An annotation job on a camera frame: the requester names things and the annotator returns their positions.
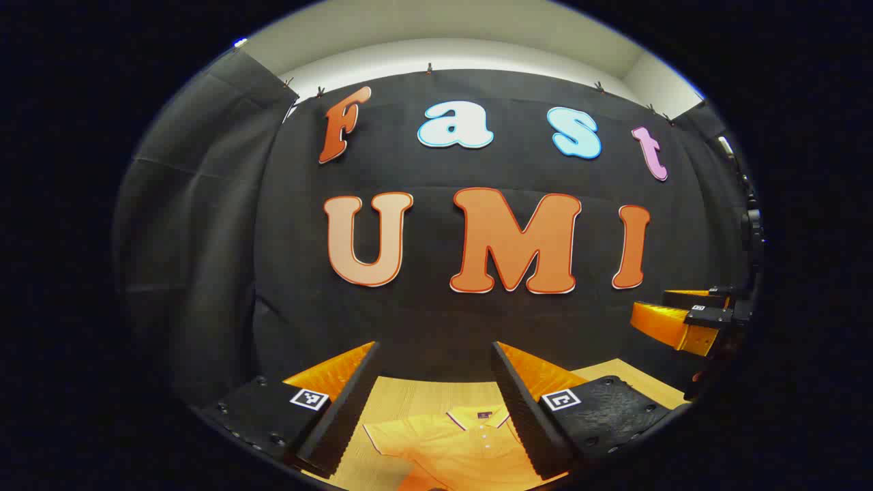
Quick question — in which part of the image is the row of small backdrop clips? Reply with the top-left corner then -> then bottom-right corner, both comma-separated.
281,63 -> 676,125

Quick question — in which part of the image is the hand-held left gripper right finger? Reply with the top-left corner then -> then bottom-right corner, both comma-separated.
490,340 -> 692,481

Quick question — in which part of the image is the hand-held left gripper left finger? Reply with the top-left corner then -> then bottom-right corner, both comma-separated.
198,340 -> 383,479

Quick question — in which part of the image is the orange polo T-shirt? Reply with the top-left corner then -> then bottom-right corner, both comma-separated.
363,404 -> 570,491

